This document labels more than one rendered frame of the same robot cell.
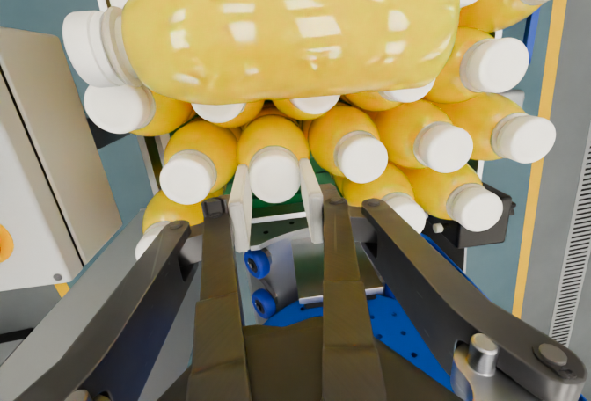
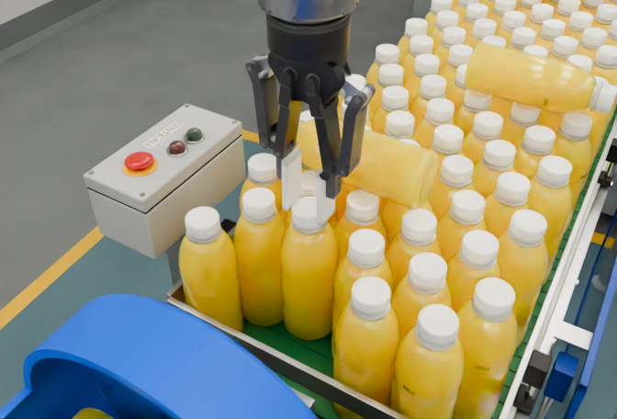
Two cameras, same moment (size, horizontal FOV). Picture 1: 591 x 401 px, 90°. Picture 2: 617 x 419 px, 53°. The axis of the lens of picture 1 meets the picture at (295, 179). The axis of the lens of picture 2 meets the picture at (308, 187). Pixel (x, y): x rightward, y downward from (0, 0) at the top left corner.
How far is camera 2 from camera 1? 0.64 m
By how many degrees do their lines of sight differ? 71
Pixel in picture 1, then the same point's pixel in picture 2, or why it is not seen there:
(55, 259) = (153, 188)
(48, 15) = not seen: hidden behind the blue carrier
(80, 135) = (207, 200)
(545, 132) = (506, 290)
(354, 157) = (362, 235)
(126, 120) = (262, 167)
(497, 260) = not seen: outside the picture
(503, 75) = (479, 245)
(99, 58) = not seen: hidden behind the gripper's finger
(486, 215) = (442, 322)
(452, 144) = (431, 261)
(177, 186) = (252, 197)
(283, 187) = (310, 211)
